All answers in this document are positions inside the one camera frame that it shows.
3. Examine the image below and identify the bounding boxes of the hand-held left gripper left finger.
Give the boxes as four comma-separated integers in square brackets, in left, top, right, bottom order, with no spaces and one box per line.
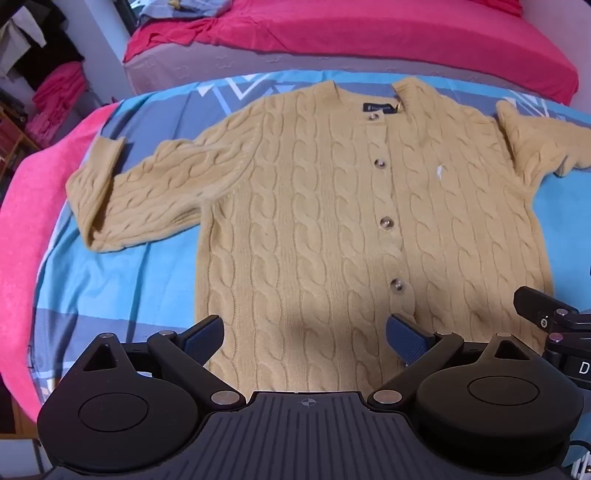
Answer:
[82,315,246,411]

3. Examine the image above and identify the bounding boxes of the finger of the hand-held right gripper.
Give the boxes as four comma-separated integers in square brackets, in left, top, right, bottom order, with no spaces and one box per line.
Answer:
[514,285,591,331]

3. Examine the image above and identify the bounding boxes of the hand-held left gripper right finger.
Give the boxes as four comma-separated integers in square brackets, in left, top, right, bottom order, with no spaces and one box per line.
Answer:
[368,314,529,409]

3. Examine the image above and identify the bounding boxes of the yellow cable-knit cardigan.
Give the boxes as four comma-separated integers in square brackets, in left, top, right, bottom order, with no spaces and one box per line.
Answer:
[65,78,591,393]

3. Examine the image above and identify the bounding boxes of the pink clothes pile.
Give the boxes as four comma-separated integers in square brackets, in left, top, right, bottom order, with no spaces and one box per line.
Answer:
[25,62,90,149]

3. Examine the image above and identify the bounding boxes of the dark hanging clothes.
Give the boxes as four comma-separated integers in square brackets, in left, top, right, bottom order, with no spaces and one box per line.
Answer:
[0,0,86,89]

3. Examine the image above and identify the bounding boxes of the blue grey patterned bed sheet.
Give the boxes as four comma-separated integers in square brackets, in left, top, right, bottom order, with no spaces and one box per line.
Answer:
[28,69,591,404]

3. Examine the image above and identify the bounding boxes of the pink fleece blanket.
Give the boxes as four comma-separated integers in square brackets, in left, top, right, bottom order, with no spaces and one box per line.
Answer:
[0,99,122,437]

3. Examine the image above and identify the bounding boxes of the blue grey cloth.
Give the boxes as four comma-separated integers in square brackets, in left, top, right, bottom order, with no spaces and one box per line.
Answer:
[136,0,223,21]

